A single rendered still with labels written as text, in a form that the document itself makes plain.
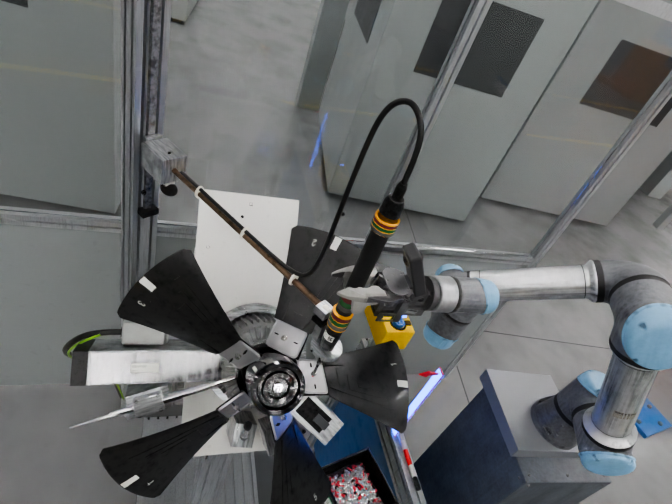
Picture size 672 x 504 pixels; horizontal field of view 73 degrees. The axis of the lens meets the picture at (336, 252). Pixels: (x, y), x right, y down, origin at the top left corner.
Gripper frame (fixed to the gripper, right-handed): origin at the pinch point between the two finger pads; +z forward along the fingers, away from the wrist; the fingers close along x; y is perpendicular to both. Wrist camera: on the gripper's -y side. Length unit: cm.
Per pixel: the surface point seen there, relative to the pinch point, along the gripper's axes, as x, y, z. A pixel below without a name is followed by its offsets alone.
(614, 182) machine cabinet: 253, 93, -391
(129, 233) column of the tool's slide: 56, 42, 41
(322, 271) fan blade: 15.1, 12.7, -3.0
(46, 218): 70, 51, 65
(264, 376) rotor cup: -3.2, 26.3, 9.5
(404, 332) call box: 21, 43, -40
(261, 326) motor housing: 13.0, 30.5, 7.7
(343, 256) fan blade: 16.9, 9.2, -7.5
